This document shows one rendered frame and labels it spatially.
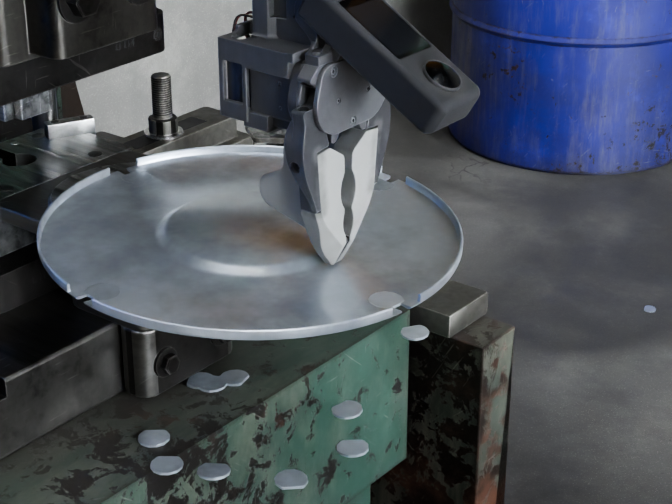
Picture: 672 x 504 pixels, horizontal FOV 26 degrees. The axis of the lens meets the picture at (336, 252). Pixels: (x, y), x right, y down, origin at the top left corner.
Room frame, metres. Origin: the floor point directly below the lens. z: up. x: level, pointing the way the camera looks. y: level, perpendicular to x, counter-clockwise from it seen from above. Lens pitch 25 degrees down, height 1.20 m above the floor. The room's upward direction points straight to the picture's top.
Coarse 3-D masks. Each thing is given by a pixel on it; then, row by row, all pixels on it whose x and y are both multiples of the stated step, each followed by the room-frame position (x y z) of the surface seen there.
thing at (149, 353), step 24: (96, 168) 1.03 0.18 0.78; (120, 168) 1.03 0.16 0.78; (24, 192) 1.00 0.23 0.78; (48, 192) 1.00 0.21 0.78; (0, 216) 0.97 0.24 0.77; (24, 216) 0.95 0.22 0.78; (96, 312) 0.94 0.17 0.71; (144, 336) 0.92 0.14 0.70; (168, 336) 0.93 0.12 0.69; (192, 336) 0.95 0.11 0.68; (144, 360) 0.92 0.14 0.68; (168, 360) 0.92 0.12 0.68; (192, 360) 0.95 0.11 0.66; (216, 360) 0.97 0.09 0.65; (144, 384) 0.92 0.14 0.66; (168, 384) 0.93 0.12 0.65
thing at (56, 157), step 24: (0, 144) 1.09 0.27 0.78; (24, 144) 1.09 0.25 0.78; (48, 144) 1.09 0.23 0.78; (72, 144) 1.09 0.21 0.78; (96, 144) 1.09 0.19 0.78; (120, 144) 1.09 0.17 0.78; (0, 168) 1.04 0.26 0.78; (24, 168) 1.04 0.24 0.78; (48, 168) 1.04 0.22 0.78; (72, 168) 1.04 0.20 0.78; (0, 192) 1.00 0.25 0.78; (0, 240) 0.98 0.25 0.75; (24, 240) 1.00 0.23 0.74
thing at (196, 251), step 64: (64, 192) 0.96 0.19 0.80; (128, 192) 0.97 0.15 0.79; (192, 192) 0.98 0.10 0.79; (256, 192) 0.97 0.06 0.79; (384, 192) 0.99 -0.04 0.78; (64, 256) 0.87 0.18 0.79; (128, 256) 0.87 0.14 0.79; (192, 256) 0.86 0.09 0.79; (256, 256) 0.87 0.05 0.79; (384, 256) 0.88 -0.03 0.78; (448, 256) 0.89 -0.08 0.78; (128, 320) 0.78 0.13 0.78; (192, 320) 0.79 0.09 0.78; (256, 320) 0.79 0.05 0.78; (320, 320) 0.79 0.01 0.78
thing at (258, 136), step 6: (246, 126) 1.12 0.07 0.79; (252, 132) 1.10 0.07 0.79; (258, 132) 1.10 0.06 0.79; (264, 132) 1.10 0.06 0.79; (270, 132) 1.10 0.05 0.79; (276, 132) 1.10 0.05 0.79; (252, 138) 1.10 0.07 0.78; (258, 138) 1.09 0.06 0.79; (264, 138) 1.09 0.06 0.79; (270, 138) 1.09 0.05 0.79; (276, 138) 1.09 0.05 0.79; (282, 138) 1.09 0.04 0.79
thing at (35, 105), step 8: (32, 96) 1.04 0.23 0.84; (40, 96) 1.05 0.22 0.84; (48, 96) 1.06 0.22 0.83; (8, 104) 1.04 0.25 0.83; (16, 104) 1.04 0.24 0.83; (24, 104) 1.04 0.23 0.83; (32, 104) 1.04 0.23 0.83; (40, 104) 1.05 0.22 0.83; (48, 104) 1.06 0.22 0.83; (0, 112) 1.03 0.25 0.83; (8, 112) 1.03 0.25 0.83; (16, 112) 1.04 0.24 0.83; (24, 112) 1.04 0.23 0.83; (32, 112) 1.04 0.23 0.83; (40, 112) 1.05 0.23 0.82; (8, 120) 1.03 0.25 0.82
